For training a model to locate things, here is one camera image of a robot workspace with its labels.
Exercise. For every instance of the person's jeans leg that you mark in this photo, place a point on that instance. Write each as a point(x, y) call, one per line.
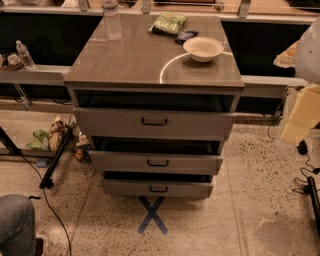
point(17, 226)

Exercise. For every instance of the blue tape cross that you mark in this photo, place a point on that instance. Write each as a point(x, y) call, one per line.
point(152, 215)

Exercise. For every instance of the middle grey drawer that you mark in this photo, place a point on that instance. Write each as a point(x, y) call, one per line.
point(156, 163)

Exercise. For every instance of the bottom grey drawer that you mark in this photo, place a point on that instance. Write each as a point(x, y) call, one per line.
point(157, 188)

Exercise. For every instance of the black power adapter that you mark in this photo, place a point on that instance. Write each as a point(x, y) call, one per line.
point(302, 148)

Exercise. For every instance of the small water bottle on ledge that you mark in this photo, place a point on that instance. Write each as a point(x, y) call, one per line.
point(25, 55)

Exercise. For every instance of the grey drawer cabinet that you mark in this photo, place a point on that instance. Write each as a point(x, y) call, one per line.
point(148, 71)

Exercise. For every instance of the green crumpled bag on floor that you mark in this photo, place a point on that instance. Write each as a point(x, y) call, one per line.
point(40, 141)

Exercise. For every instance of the white paper bowl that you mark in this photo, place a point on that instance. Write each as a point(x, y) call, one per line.
point(203, 49)

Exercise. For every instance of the brown snack bag on floor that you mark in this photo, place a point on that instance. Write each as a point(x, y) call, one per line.
point(57, 132)

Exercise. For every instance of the clear water bottle on cabinet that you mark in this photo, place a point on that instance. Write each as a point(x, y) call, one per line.
point(112, 19)

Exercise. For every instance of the black stand right edge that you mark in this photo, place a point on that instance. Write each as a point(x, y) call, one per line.
point(315, 200)

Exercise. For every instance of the grey drawer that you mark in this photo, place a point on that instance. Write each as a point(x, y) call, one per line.
point(157, 188)
point(128, 123)
point(156, 163)

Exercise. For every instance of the top grey drawer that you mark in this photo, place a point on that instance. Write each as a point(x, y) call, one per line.
point(128, 123)

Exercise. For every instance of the tan covered gripper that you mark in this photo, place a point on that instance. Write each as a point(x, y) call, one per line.
point(309, 56)

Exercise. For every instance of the small dark snack packet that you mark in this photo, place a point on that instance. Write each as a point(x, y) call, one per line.
point(185, 35)

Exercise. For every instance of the green chip bag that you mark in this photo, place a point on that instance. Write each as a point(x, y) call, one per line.
point(168, 23)

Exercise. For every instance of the brown bowl with items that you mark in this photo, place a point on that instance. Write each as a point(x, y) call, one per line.
point(10, 62)

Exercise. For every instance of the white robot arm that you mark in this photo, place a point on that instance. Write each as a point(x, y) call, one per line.
point(304, 55)

